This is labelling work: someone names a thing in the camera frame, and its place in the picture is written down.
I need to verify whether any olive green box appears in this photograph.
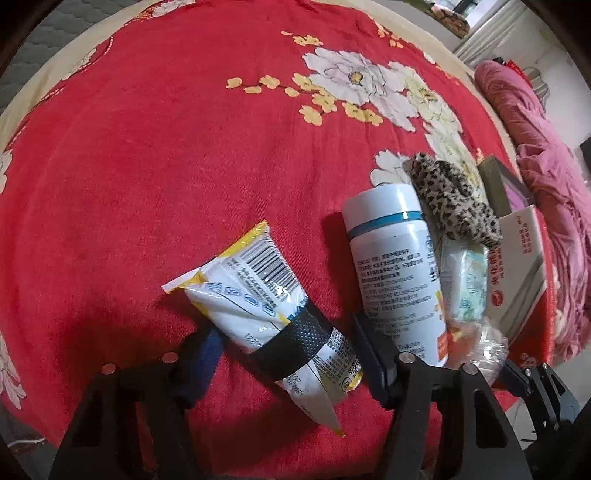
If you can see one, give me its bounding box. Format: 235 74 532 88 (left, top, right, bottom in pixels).
478 156 536 217

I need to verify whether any red and white cardboard box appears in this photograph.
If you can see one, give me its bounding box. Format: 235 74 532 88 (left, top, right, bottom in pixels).
485 205 561 411

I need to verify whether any grey quilted mattress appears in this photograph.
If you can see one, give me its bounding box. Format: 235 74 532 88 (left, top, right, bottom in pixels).
0 0 153 112

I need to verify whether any white curtain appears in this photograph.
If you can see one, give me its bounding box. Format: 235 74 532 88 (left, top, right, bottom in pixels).
455 28 509 70

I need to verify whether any pink quilt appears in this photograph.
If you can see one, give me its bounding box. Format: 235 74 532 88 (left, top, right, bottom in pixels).
475 60 591 365

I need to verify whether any black elastic band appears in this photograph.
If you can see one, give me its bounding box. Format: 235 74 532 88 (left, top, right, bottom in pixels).
249 305 335 381

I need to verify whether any dark clothes pile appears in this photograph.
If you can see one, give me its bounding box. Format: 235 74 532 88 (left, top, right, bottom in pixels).
425 0 472 38

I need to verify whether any red floral blanket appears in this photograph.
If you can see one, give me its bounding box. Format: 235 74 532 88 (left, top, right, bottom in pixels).
0 0 522 462

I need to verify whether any yellow and white packet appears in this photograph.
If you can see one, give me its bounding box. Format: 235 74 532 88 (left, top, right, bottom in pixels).
161 220 363 438

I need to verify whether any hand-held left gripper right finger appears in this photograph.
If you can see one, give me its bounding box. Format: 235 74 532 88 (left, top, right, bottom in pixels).
353 313 532 480

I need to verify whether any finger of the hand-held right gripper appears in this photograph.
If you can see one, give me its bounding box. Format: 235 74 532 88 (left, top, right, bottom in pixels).
501 360 583 435

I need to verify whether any white cord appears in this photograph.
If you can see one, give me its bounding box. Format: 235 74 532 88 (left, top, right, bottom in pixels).
7 436 49 450

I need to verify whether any metal rack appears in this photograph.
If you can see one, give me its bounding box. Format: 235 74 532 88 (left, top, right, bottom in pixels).
522 67 550 100

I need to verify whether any pale green wrapped sponge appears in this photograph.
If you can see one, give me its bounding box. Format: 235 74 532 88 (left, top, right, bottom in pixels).
438 244 489 324

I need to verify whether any clear plastic wrapped item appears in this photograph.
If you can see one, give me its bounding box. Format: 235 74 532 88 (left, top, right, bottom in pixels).
445 320 509 384

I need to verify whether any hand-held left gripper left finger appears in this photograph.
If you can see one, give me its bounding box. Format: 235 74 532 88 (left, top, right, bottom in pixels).
48 328 225 480

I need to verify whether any white plastic bottle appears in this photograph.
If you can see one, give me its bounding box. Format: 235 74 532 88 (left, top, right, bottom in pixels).
342 183 450 368

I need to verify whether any leopard print scrunchie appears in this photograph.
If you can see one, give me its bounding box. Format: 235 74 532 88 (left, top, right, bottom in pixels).
404 153 504 247

